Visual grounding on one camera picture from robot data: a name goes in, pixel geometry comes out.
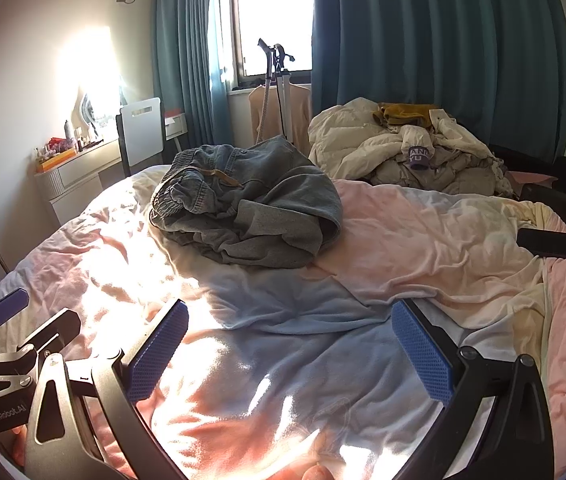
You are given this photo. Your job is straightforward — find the black bed frame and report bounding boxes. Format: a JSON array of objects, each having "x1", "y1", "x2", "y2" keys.
[{"x1": 488, "y1": 142, "x2": 566, "y2": 233}]

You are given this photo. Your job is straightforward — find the grey-blue denim jeans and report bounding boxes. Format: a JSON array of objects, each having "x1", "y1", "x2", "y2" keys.
[{"x1": 149, "y1": 135, "x2": 344, "y2": 270}]

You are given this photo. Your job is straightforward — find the wide teal curtain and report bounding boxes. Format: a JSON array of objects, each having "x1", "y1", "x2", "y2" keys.
[{"x1": 311, "y1": 0, "x2": 566, "y2": 171}]

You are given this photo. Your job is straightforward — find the narrow teal curtain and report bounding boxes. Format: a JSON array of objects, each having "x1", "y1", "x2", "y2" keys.
[{"x1": 152, "y1": 0, "x2": 236, "y2": 148}]

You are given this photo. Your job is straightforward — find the mustard yellow garment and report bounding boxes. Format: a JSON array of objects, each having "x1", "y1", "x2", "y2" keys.
[{"x1": 373, "y1": 102, "x2": 441, "y2": 131}]

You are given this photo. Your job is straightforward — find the white dressing table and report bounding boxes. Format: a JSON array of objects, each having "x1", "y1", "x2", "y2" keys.
[{"x1": 33, "y1": 137, "x2": 128, "y2": 226}]

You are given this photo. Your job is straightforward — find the black smartphone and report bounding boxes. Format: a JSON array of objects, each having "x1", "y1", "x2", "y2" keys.
[{"x1": 516, "y1": 227, "x2": 566, "y2": 258}]

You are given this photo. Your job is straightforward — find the garment steamer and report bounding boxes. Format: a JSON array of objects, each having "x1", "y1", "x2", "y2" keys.
[{"x1": 255, "y1": 37, "x2": 296, "y2": 143}]

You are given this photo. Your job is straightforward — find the white and red rack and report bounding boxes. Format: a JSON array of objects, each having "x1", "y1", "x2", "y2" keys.
[{"x1": 165, "y1": 107, "x2": 188, "y2": 138}]

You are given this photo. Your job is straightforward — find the beige hanging garment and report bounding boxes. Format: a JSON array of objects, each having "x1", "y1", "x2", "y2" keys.
[{"x1": 249, "y1": 84, "x2": 312, "y2": 147}]

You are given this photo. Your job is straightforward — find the grey crumpled clothes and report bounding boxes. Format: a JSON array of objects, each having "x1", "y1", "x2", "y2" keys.
[{"x1": 368, "y1": 142, "x2": 516, "y2": 198}]

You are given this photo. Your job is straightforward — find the vanity mirror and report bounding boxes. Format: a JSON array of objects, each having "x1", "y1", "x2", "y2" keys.
[{"x1": 70, "y1": 85, "x2": 124, "y2": 136}]

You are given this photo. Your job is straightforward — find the orange box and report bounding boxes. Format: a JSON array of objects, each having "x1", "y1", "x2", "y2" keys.
[{"x1": 37, "y1": 152, "x2": 76, "y2": 171}]

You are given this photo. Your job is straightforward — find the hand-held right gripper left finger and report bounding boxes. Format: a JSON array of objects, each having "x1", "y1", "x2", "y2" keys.
[{"x1": 25, "y1": 299, "x2": 190, "y2": 480}]

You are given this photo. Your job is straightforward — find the white chair with dark frame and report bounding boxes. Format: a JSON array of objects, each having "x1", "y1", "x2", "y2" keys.
[{"x1": 115, "y1": 97, "x2": 168, "y2": 178}]

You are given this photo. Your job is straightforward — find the cluster of cosmetic bottles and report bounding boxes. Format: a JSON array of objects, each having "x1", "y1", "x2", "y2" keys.
[{"x1": 75, "y1": 125, "x2": 106, "y2": 153}]

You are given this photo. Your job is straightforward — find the white down jacket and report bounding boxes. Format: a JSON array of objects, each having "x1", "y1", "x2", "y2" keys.
[{"x1": 308, "y1": 97, "x2": 494, "y2": 181}]

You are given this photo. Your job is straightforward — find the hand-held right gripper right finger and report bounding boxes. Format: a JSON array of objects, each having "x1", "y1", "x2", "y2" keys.
[{"x1": 392, "y1": 299, "x2": 566, "y2": 480}]

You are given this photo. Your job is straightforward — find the window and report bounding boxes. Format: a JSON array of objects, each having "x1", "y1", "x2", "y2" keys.
[{"x1": 223, "y1": 0, "x2": 316, "y2": 88}]

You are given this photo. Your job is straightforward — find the pink and white blanket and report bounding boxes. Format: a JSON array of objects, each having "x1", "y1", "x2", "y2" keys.
[{"x1": 0, "y1": 164, "x2": 566, "y2": 480}]

